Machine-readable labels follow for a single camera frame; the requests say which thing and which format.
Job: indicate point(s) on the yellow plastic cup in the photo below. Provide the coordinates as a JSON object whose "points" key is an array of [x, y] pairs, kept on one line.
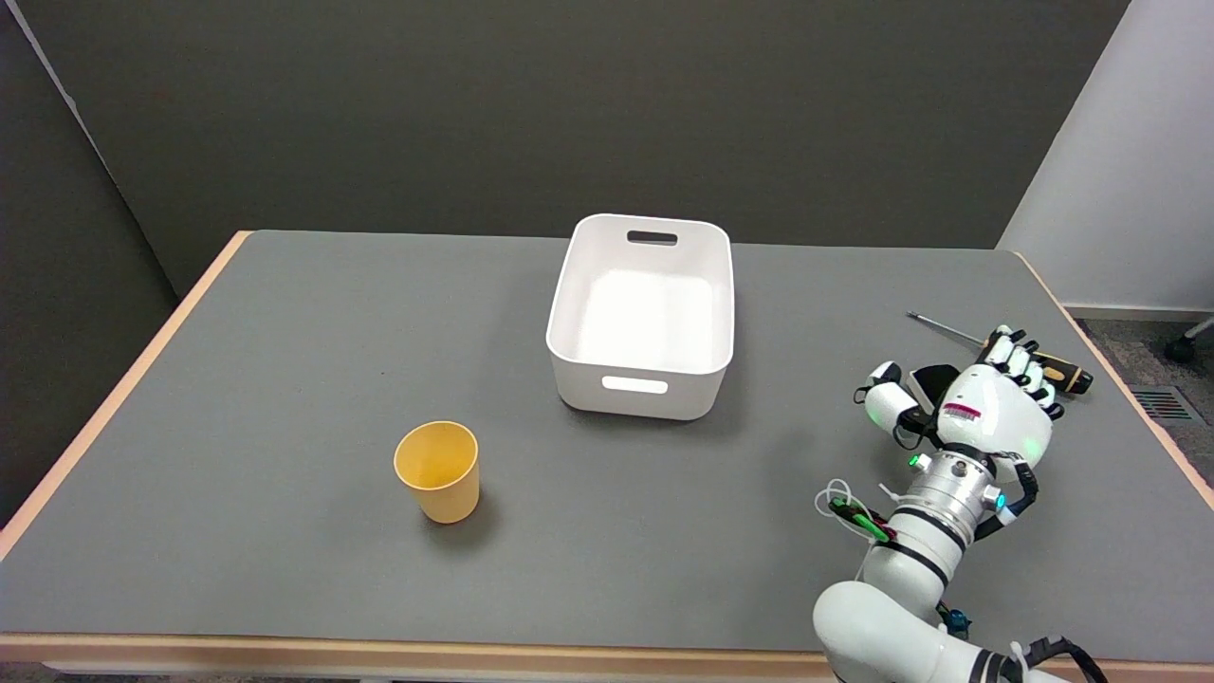
{"points": [[438, 470]]}

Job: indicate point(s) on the black chair caster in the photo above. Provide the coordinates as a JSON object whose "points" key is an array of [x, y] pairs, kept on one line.
{"points": [[1182, 347]]}

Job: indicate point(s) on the striped floor vent grille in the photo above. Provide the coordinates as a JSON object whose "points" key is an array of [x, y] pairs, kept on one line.
{"points": [[1167, 405]]}

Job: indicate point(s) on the black white blackboard eraser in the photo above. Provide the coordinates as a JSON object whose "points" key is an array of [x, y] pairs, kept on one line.
{"points": [[931, 381]]}

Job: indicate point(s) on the white plastic storage bin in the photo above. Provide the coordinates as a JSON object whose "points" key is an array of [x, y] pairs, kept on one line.
{"points": [[645, 323]]}

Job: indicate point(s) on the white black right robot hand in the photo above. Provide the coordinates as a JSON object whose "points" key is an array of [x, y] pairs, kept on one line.
{"points": [[991, 413]]}

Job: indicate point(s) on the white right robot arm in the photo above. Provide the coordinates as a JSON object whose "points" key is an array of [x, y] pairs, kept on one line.
{"points": [[901, 607]]}

